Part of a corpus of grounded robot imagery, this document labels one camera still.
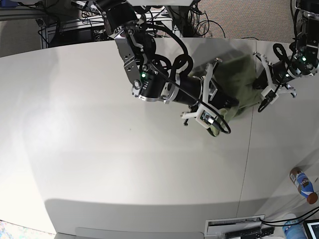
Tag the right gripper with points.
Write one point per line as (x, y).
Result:
(198, 94)

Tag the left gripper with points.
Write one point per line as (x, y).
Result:
(274, 79)

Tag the green T-shirt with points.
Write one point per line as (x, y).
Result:
(234, 79)

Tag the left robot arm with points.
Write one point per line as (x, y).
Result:
(303, 62)

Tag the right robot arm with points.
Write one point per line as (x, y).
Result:
(155, 78)

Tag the brown bottle blue label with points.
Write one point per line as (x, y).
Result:
(303, 185)

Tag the white tray with black device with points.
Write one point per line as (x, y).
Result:
(237, 227)

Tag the laptop screen corner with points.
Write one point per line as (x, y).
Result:
(312, 229)

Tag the blue water bottle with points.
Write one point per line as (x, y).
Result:
(293, 230)

